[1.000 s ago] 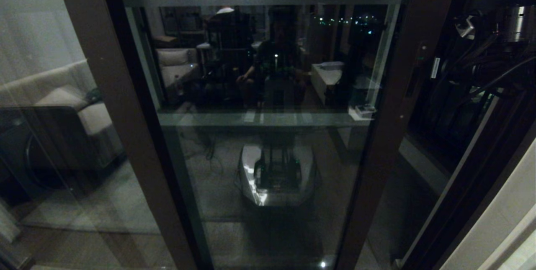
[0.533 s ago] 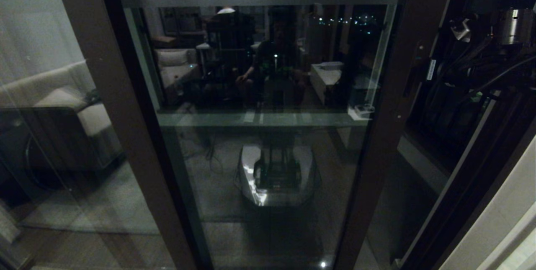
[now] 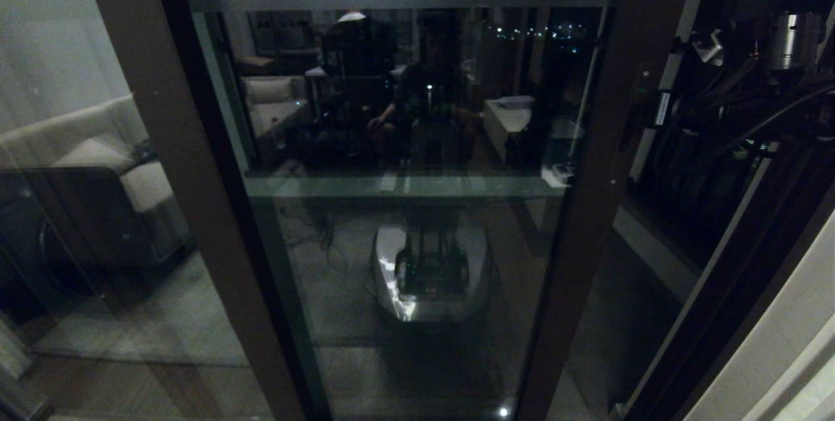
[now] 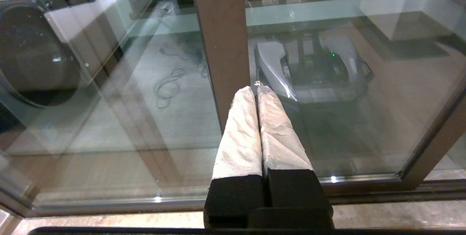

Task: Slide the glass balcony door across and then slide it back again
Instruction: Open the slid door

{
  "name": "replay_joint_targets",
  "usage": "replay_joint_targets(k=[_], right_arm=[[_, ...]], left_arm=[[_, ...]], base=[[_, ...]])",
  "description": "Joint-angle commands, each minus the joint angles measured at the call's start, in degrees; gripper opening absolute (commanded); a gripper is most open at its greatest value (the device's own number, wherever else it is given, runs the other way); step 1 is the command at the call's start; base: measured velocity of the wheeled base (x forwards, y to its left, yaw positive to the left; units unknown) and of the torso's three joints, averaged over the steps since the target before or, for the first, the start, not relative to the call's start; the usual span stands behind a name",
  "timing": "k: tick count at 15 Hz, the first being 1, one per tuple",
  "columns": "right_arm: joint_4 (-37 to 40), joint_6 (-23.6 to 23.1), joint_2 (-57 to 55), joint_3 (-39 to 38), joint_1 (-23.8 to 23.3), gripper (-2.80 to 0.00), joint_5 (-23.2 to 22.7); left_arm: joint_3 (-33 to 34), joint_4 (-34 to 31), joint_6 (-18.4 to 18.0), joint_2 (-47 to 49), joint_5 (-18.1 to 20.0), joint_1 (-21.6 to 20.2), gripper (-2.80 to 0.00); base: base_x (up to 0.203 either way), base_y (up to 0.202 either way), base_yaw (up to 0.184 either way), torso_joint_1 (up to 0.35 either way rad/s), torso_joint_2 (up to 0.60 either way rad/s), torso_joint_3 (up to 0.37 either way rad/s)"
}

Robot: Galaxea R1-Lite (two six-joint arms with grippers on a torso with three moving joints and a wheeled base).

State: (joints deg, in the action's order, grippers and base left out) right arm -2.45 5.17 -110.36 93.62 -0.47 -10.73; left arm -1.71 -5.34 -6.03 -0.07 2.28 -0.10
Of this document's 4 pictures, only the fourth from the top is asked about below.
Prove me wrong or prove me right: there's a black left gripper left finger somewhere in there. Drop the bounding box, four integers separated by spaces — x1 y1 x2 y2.
203 86 266 229

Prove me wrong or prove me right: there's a brown framed fixed glass panel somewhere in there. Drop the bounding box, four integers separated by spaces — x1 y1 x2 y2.
0 0 252 218

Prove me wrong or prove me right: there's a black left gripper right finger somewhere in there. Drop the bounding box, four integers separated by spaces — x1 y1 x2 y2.
256 83 334 212

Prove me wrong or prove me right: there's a brown framed sliding glass door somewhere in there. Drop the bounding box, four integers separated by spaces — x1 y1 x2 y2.
87 0 466 193

